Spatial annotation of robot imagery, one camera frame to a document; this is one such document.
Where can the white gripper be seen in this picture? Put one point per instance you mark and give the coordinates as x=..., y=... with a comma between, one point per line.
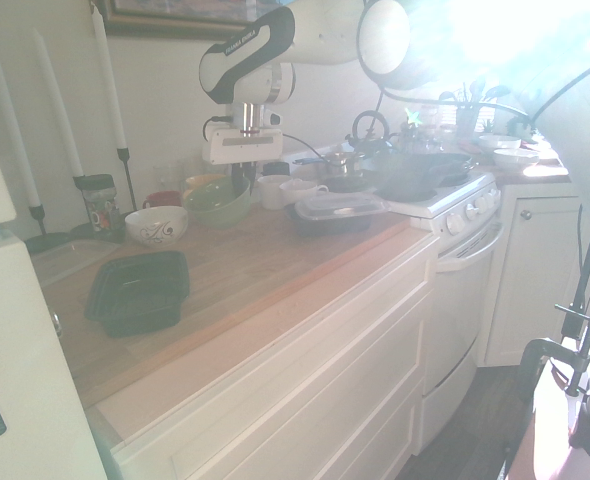
x=245, y=147

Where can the green ceramic bowl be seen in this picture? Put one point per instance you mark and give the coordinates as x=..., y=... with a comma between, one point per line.
x=220, y=207

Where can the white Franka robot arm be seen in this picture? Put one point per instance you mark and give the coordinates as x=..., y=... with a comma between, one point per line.
x=325, y=30

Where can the white mug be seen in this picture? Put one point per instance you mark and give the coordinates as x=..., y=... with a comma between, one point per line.
x=300, y=192
x=272, y=192

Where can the dark round cup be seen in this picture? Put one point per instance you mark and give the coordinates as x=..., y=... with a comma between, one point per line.
x=277, y=169

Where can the yellow bowl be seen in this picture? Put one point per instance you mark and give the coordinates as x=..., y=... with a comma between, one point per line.
x=202, y=181

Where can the clear drinking glass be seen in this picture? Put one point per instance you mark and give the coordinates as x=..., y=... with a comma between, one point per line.
x=187, y=167
x=166, y=177

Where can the red mug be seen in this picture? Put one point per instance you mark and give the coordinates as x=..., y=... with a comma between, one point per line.
x=162, y=200

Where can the black plastic food container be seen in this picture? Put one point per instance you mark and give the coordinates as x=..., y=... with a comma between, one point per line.
x=325, y=225
x=135, y=295

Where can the clear plastic container lid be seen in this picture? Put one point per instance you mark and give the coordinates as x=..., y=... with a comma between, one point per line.
x=70, y=260
x=340, y=205

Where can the white bowl with swirl print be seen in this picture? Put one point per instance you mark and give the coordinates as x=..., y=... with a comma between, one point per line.
x=156, y=227

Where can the small black skillet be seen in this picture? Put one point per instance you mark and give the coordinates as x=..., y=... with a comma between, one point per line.
x=345, y=184

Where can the blue and black kettle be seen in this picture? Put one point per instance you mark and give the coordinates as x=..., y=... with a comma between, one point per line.
x=370, y=132

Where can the glass jar with black lid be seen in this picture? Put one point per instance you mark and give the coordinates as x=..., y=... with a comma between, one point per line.
x=100, y=205

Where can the tall white candle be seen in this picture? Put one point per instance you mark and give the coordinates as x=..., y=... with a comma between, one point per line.
x=107, y=80
x=12, y=135
x=57, y=105

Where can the framed painting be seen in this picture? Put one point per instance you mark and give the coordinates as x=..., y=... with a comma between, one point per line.
x=175, y=22

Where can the black wok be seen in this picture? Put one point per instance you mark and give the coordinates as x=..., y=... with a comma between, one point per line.
x=420, y=175

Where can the white drawer cabinet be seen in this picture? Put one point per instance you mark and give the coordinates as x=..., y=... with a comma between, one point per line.
x=300, y=380

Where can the pale utensil crock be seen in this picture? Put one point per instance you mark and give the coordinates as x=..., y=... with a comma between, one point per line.
x=467, y=120

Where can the white kitchen stove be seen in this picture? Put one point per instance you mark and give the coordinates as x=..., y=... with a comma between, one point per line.
x=460, y=300

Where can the white cabinet with knob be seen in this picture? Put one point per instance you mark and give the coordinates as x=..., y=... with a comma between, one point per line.
x=535, y=280

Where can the black metal clamp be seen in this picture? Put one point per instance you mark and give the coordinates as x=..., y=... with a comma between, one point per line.
x=570, y=360

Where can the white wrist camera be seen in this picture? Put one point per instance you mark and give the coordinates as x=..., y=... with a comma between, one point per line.
x=273, y=119

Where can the black camera stand pole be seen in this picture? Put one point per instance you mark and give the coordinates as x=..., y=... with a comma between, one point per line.
x=582, y=280

